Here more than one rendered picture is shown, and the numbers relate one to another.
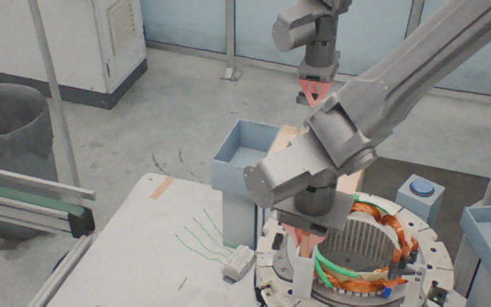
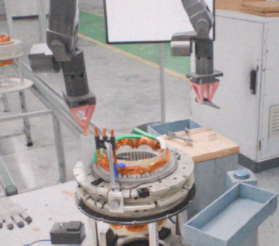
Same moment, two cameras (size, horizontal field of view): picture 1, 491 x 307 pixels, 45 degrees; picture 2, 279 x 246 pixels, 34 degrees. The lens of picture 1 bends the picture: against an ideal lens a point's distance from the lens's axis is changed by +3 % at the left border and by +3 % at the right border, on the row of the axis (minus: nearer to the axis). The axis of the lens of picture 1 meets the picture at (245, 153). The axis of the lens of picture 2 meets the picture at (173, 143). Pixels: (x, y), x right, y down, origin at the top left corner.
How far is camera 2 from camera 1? 1.05 m
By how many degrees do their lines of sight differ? 41
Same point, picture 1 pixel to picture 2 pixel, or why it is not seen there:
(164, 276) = not seen: hidden behind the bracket
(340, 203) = (86, 96)
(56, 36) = (237, 117)
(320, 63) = (197, 71)
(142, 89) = not seen: outside the picture
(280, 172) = (34, 50)
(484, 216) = (252, 194)
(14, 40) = (219, 117)
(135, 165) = not seen: hidden behind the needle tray
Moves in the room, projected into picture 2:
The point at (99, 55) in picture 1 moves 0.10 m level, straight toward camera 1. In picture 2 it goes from (255, 133) to (251, 138)
